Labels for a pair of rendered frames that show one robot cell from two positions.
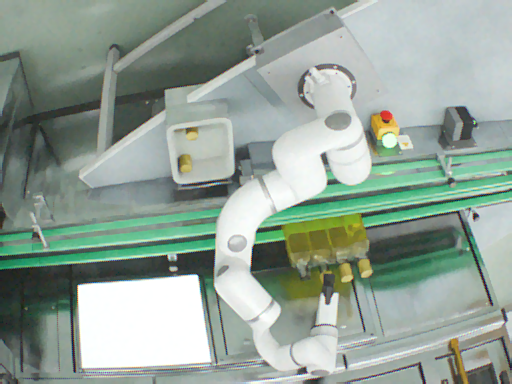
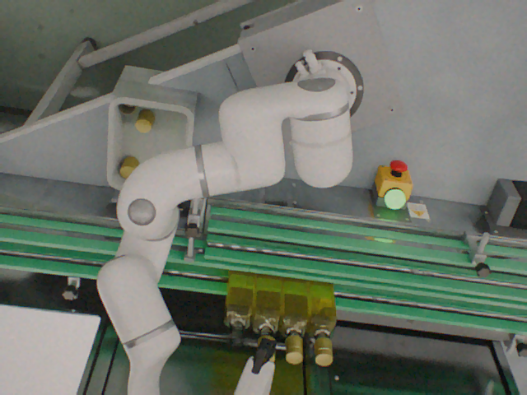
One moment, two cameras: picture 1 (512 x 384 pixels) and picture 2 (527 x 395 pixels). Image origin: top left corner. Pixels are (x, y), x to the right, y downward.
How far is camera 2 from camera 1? 0.47 m
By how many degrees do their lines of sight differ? 15
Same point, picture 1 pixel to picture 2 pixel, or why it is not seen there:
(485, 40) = not seen: outside the picture
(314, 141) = (276, 98)
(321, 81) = (315, 71)
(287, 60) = (279, 34)
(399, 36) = (447, 44)
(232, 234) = (138, 197)
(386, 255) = (363, 364)
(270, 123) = not seen: hidden behind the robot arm
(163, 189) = (93, 197)
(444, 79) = (504, 130)
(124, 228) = (17, 225)
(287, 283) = (215, 355)
